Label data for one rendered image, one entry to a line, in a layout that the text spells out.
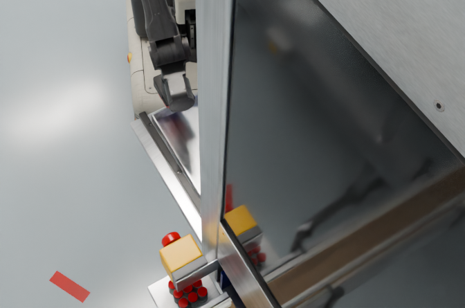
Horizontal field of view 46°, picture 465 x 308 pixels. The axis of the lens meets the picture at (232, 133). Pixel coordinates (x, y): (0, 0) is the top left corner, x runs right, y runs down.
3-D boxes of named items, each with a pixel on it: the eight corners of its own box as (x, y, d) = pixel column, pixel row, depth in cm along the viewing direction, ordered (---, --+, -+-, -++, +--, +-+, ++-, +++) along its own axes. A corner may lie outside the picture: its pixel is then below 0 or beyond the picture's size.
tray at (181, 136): (311, 180, 134) (313, 174, 131) (217, 230, 127) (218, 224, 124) (239, 82, 149) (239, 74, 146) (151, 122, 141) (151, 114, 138)
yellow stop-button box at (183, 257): (208, 273, 113) (208, 262, 107) (177, 291, 111) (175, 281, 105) (190, 243, 116) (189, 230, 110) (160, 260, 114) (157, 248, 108)
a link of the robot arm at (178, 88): (185, 33, 118) (147, 43, 118) (197, 77, 113) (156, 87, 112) (193, 64, 129) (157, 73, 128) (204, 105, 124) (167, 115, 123)
